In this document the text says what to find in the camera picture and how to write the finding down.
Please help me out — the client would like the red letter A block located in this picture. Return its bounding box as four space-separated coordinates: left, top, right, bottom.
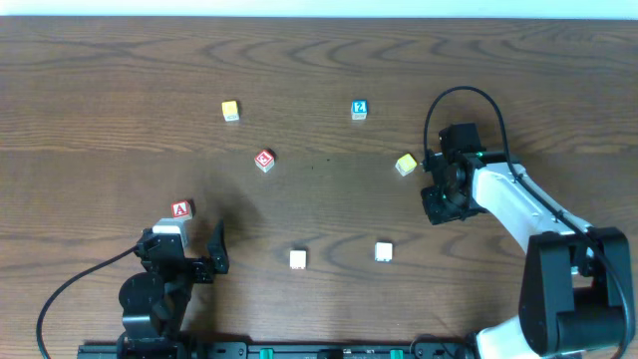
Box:
170 200 193 220

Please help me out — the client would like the blue number 2 block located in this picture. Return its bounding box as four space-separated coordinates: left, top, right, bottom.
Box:
351 100 368 121

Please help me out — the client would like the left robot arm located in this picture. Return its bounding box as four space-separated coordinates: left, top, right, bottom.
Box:
117 218 229 358

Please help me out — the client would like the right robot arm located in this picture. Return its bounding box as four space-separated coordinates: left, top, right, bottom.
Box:
422 147 636 358

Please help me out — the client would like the yellow top block right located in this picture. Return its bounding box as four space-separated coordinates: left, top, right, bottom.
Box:
395 154 418 177

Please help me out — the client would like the yellow block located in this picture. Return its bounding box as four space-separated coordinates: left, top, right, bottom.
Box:
395 154 418 177
221 101 240 122

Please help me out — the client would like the plain white block left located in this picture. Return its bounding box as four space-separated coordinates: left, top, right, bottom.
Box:
289 249 307 270

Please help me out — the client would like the plain white block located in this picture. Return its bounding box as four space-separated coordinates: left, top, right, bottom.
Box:
375 242 393 262
289 249 307 270

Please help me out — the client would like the plain white block right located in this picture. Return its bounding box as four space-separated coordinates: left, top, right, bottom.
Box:
375 242 393 262

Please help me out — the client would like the red letter E block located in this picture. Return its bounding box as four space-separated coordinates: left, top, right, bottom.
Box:
254 149 275 173

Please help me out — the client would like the yellow top block far left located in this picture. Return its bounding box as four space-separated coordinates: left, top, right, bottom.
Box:
221 101 240 122

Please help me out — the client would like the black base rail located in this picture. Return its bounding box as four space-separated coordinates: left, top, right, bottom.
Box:
77 341 478 359

